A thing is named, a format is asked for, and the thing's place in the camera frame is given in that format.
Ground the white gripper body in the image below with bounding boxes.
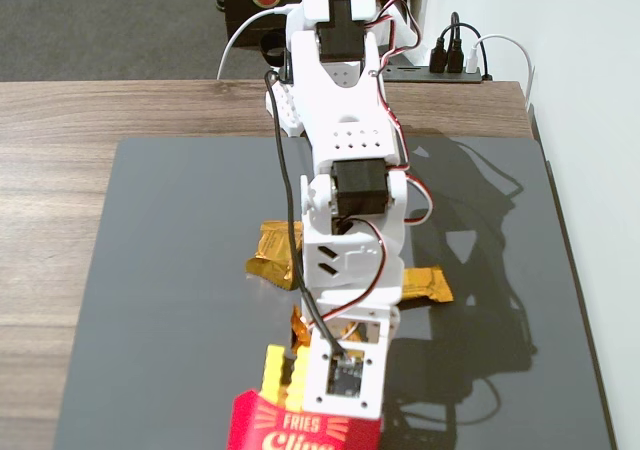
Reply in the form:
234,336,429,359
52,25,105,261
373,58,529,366
310,293,402,347

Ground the yellow toy fry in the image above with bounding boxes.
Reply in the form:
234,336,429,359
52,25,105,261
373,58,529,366
284,347,312,412
262,344,287,402

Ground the smooth gold bar wrapper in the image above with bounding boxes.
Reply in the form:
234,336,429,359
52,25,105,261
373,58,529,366
401,265,455,305

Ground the torn open gold wrapper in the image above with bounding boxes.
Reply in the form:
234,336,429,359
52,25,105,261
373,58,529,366
289,305,352,353

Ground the crumpled gold printed wrapper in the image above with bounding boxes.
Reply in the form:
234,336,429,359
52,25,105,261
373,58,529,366
244,219,307,292

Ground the red fries box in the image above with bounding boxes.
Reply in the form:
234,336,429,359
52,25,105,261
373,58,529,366
226,388,384,450

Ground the grey mat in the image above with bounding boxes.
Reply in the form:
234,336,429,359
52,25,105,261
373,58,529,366
52,137,617,450

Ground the black power strip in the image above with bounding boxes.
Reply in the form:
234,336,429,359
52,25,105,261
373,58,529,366
382,64,484,84

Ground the black tape roll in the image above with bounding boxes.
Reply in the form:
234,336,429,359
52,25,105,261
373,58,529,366
259,30,289,67

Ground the black box round sticker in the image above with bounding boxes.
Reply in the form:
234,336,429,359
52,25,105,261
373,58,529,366
221,0,316,49

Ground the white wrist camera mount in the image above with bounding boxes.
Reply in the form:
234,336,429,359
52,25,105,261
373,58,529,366
302,340,387,418

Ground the thin black camera cable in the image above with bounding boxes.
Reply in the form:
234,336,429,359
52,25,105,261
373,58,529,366
263,69,351,362

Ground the black usb plug cable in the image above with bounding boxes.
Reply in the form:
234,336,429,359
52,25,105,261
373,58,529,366
446,11,494,82
428,23,460,75

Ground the white usb plug cable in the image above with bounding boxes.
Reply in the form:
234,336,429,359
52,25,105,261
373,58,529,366
467,33,535,107

